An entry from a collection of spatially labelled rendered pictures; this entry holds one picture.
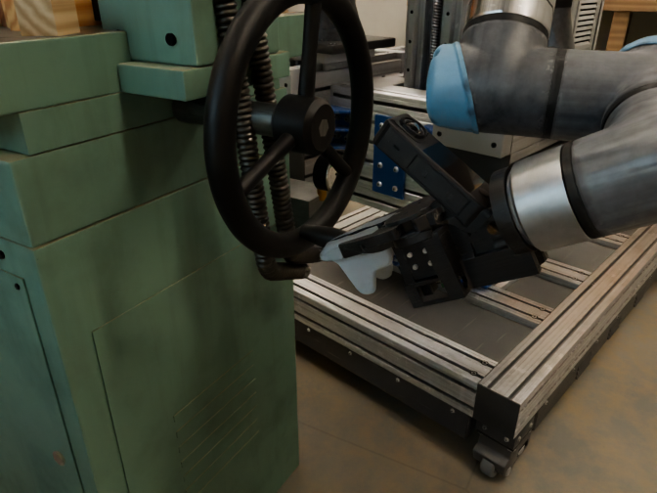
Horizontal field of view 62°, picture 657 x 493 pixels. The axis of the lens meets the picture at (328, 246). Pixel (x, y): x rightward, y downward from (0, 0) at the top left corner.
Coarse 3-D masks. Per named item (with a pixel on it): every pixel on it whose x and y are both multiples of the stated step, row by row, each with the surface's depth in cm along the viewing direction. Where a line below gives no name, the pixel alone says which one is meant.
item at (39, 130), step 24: (120, 96) 58; (144, 96) 61; (0, 120) 51; (24, 120) 50; (48, 120) 52; (72, 120) 54; (96, 120) 56; (120, 120) 59; (144, 120) 62; (0, 144) 53; (24, 144) 51; (48, 144) 52
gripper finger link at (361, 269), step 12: (372, 228) 51; (336, 240) 54; (348, 240) 51; (324, 252) 55; (336, 252) 52; (384, 252) 50; (348, 264) 53; (360, 264) 52; (372, 264) 51; (384, 264) 50; (348, 276) 54; (360, 276) 53; (372, 276) 52; (360, 288) 53; (372, 288) 52
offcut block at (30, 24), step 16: (16, 0) 50; (32, 0) 50; (48, 0) 50; (64, 0) 52; (32, 16) 51; (48, 16) 51; (64, 16) 52; (32, 32) 51; (48, 32) 51; (64, 32) 52
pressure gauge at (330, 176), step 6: (318, 162) 88; (324, 162) 88; (318, 168) 88; (324, 168) 87; (330, 168) 88; (318, 174) 88; (324, 174) 87; (330, 174) 88; (318, 180) 88; (324, 180) 88; (330, 180) 89; (318, 186) 89; (324, 186) 89; (330, 186) 89; (318, 192) 92; (324, 192) 92; (324, 198) 92
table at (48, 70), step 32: (0, 32) 55; (96, 32) 55; (288, 32) 80; (0, 64) 47; (32, 64) 49; (64, 64) 52; (96, 64) 55; (128, 64) 56; (160, 64) 56; (288, 64) 66; (0, 96) 48; (32, 96) 50; (64, 96) 53; (96, 96) 56; (160, 96) 55; (192, 96) 54
